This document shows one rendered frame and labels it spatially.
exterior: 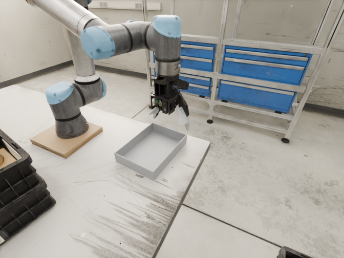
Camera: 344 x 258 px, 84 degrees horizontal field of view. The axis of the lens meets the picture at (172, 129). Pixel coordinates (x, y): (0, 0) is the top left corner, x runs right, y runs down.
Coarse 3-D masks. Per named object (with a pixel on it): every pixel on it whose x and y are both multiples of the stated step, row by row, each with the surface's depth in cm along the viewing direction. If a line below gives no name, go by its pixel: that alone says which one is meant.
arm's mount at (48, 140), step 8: (48, 128) 97; (96, 128) 98; (40, 136) 92; (48, 136) 92; (56, 136) 92; (80, 136) 93; (88, 136) 93; (40, 144) 88; (48, 144) 87; (56, 144) 87; (64, 144) 88; (72, 144) 88; (80, 144) 89; (56, 152) 84; (64, 152) 83; (72, 152) 86
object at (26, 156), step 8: (0, 128) 63; (8, 136) 59; (16, 144) 56; (24, 152) 54; (24, 160) 51; (32, 160) 54; (8, 168) 49; (16, 168) 50; (0, 176) 48; (8, 176) 49
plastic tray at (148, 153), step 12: (144, 132) 94; (156, 132) 99; (168, 132) 95; (180, 132) 91; (132, 144) 88; (144, 144) 91; (156, 144) 91; (168, 144) 91; (180, 144) 86; (120, 156) 78; (132, 156) 85; (144, 156) 85; (156, 156) 85; (168, 156) 79; (132, 168) 78; (144, 168) 73; (156, 168) 73
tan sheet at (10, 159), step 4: (4, 148) 70; (0, 152) 68; (4, 152) 68; (4, 156) 67; (8, 156) 67; (4, 160) 65; (8, 160) 65; (12, 160) 65; (4, 164) 63; (8, 164) 63; (0, 168) 62
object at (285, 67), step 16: (224, 48) 183; (240, 48) 177; (256, 48) 172; (224, 64) 191; (240, 64) 184; (256, 64) 178; (272, 64) 171; (288, 64) 167; (304, 64) 162; (224, 80) 199; (272, 80) 179; (288, 80) 173; (224, 96) 208; (240, 96) 201; (256, 96) 193; (272, 96) 186; (288, 96) 180; (288, 112) 188
